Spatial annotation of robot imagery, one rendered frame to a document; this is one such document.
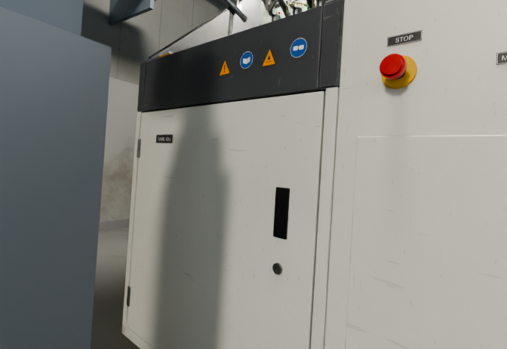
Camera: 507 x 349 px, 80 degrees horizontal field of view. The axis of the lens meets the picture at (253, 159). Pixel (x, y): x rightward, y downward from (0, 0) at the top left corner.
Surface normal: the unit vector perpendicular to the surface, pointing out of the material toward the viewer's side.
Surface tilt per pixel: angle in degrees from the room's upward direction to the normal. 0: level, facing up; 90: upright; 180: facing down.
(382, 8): 90
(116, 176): 90
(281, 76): 90
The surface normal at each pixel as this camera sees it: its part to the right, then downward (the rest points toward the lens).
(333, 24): -0.65, -0.05
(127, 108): 0.81, 0.04
